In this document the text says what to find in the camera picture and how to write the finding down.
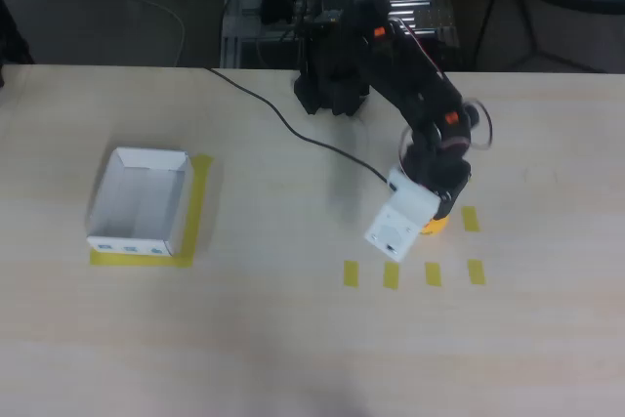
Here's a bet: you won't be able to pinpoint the white gripper camera mount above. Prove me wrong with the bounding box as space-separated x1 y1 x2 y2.
362 166 441 263

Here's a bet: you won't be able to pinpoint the white floor cable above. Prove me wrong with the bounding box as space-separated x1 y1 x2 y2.
96 0 188 67

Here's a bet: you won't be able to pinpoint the black table base legs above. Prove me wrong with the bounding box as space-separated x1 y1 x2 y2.
472 0 609 74

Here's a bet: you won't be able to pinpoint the black camera cable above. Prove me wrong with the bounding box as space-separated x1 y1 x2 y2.
208 66 393 185

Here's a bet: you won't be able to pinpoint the yellow rubber duck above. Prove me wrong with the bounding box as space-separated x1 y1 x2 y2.
420 213 450 237

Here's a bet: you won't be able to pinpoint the white open cardboard box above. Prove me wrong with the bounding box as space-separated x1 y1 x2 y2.
86 146 193 259

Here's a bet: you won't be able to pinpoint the dark clothed person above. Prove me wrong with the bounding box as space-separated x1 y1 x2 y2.
0 0 36 90

